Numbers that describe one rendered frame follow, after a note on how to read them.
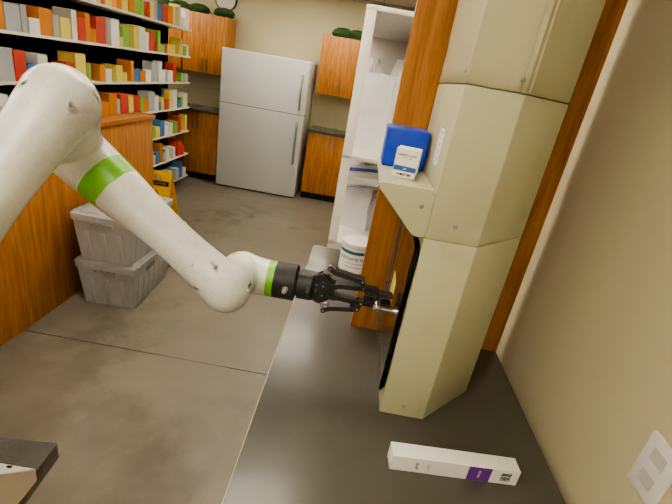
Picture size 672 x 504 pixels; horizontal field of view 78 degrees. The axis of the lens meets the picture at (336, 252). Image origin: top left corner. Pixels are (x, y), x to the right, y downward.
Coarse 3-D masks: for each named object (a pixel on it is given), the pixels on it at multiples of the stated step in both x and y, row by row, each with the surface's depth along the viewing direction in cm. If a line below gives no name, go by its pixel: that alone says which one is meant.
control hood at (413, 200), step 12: (384, 168) 96; (384, 180) 84; (396, 180) 86; (408, 180) 88; (420, 180) 90; (384, 192) 83; (396, 192) 83; (408, 192) 82; (420, 192) 82; (432, 192) 82; (396, 204) 84; (408, 204) 83; (420, 204) 83; (432, 204) 83; (408, 216) 84; (420, 216) 84; (408, 228) 86; (420, 228) 85
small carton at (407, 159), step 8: (400, 152) 88; (408, 152) 88; (416, 152) 87; (400, 160) 88; (408, 160) 88; (416, 160) 88; (400, 168) 89; (408, 168) 89; (416, 168) 88; (400, 176) 90; (408, 176) 89
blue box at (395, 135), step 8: (392, 128) 96; (400, 128) 96; (408, 128) 99; (416, 128) 103; (392, 136) 97; (400, 136) 97; (408, 136) 97; (416, 136) 97; (424, 136) 96; (384, 144) 101; (392, 144) 98; (400, 144) 98; (408, 144) 97; (416, 144) 97; (424, 144) 97; (384, 152) 99; (392, 152) 98; (424, 152) 98; (384, 160) 99; (392, 160) 99; (424, 160) 99
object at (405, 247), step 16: (400, 240) 113; (416, 240) 90; (400, 256) 107; (400, 272) 101; (400, 288) 97; (400, 304) 93; (384, 320) 115; (384, 336) 109; (384, 352) 103; (384, 368) 100
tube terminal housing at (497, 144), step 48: (480, 96) 75; (528, 96) 75; (432, 144) 97; (480, 144) 78; (528, 144) 82; (480, 192) 81; (528, 192) 91; (432, 240) 86; (480, 240) 85; (432, 288) 90; (480, 288) 95; (432, 336) 94; (480, 336) 107; (432, 384) 100
